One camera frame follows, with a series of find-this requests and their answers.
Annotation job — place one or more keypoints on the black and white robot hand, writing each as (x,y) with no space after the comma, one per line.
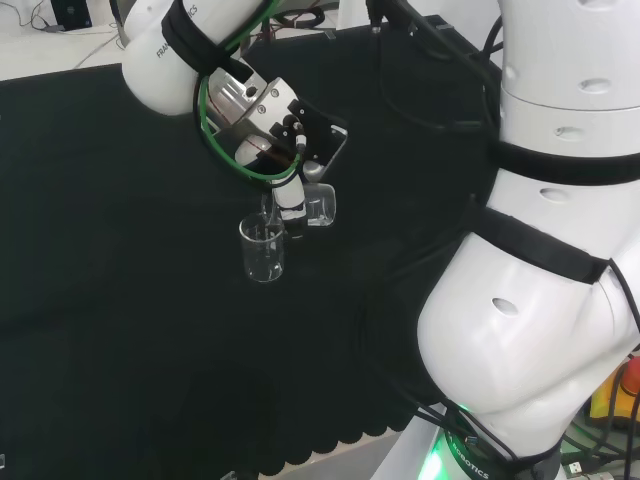
(291,200)

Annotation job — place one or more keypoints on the clear graduated glass beaker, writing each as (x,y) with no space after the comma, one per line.
(320,205)

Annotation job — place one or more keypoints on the black bench cloth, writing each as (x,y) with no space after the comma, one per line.
(125,250)

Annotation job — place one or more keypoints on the black box device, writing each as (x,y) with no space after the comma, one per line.
(72,12)

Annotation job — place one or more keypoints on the yellow stop button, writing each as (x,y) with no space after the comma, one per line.
(617,400)

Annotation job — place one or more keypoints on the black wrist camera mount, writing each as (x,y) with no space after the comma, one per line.
(325,135)

